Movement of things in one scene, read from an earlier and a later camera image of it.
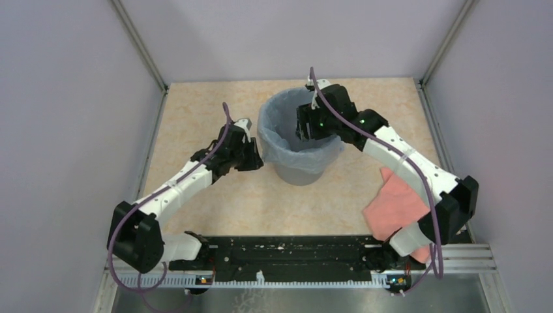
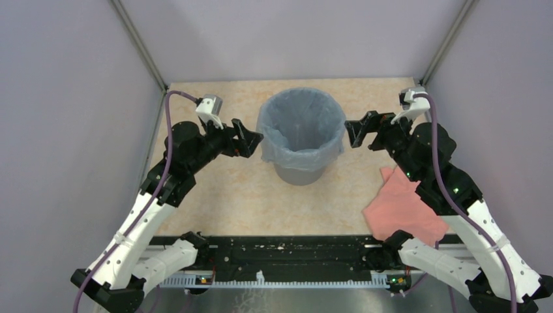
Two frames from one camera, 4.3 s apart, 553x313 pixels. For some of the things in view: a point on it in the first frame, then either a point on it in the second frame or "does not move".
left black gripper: [255, 161] → [252, 139]
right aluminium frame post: [447, 43] does not move
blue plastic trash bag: [278, 143] does not move
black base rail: [297, 256] does not move
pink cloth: [396, 206] does not move
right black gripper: [305, 115] → [358, 129]
